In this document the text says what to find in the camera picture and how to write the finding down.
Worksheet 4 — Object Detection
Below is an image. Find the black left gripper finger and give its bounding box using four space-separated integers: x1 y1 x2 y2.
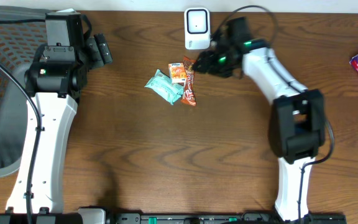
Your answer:
94 33 112 64
86 36 104 69

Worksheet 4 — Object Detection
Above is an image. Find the white barcode scanner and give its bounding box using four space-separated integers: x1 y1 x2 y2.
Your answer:
184 7 211 50

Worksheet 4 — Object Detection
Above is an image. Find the small orange tissue pack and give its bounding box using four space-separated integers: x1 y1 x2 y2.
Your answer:
168 62 186 83

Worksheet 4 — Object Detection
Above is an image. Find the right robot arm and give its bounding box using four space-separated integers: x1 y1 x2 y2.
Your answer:
193 17 325 223

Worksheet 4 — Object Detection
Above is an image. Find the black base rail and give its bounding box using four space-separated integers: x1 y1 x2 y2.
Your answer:
109 210 347 224

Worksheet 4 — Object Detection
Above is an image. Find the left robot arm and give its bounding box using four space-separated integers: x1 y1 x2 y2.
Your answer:
0 10 113 224

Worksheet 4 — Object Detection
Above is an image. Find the teal snack bar wrapper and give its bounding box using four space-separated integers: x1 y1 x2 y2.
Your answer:
145 69 184 105

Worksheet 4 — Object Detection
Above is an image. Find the grey plastic mesh basket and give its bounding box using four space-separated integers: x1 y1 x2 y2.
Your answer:
0 6 48 177

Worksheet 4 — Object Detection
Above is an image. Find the orange brown snack bar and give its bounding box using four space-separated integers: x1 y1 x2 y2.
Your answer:
181 57 196 106

